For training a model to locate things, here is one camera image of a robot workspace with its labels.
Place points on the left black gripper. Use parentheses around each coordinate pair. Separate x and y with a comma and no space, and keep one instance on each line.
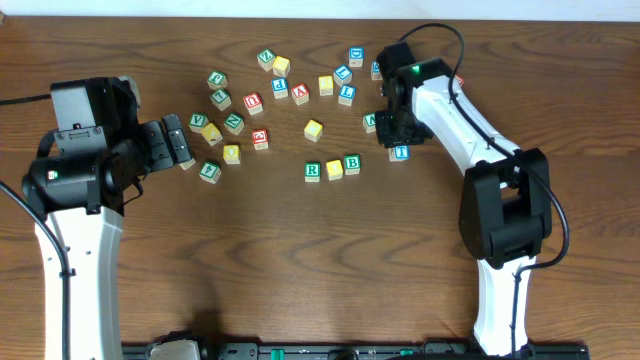
(154,145)

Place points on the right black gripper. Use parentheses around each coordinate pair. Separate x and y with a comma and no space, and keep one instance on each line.
(388,138)

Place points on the blue T block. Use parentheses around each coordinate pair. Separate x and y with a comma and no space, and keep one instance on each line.
(399,153)

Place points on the green B block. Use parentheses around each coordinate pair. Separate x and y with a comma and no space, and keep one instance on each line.
(352,164)

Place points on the yellow O block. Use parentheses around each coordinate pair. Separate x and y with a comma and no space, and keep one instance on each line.
(334,169)

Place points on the green R block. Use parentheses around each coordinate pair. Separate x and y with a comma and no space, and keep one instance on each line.
(312,172)

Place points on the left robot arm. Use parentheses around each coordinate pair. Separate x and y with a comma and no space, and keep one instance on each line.
(75,189)

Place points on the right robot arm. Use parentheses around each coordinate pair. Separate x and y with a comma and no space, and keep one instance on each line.
(504,214)

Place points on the yellow block far left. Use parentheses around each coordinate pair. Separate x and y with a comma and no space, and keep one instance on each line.
(187,164)

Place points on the green V block right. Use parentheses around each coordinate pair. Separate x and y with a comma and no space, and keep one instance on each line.
(369,123)

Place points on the green v block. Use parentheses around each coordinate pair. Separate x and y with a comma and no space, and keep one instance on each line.
(198,121)
(369,123)

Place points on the green V block left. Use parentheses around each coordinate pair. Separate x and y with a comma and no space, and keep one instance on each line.
(198,121)

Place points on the yellow block near V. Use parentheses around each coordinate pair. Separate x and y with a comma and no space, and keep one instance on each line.
(211,134)

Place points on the green 4 block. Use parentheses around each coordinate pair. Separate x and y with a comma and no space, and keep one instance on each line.
(210,172)

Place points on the yellow block lower middle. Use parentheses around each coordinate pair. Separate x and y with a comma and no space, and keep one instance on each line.
(232,154)

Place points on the blue D block right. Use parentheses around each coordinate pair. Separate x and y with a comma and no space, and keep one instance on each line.
(375,72)

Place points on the blue L block lower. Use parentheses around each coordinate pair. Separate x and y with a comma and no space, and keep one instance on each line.
(346,95)

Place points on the blue l block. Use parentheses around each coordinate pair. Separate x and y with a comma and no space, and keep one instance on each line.
(342,75)
(346,95)

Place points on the green N block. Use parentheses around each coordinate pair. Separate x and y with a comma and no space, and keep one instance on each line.
(234,123)

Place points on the green 7 block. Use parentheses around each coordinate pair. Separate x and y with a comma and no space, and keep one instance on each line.
(221,99)

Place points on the blue L block upper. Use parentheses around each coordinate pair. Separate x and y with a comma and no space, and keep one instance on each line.
(342,75)

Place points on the green J block left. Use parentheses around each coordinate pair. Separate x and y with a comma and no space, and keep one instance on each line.
(217,80)

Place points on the red M block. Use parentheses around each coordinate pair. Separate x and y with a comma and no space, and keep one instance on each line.
(459,80)

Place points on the yellow block centre top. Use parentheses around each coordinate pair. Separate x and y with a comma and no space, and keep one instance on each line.
(325,84)

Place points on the yellow block beside R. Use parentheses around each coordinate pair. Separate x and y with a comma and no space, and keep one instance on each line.
(313,130)

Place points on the red U block left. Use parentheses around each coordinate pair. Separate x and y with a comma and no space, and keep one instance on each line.
(253,103)

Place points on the red A block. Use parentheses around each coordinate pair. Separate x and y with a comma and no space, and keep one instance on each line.
(300,94)

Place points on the blue P block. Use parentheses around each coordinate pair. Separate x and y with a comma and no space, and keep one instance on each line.
(280,87)

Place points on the green Z block top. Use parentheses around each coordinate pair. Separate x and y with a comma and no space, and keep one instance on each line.
(266,59)

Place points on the yellow block beside Z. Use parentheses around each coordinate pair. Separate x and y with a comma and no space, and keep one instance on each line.
(281,66)

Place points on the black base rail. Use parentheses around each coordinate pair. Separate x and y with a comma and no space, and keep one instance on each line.
(187,345)

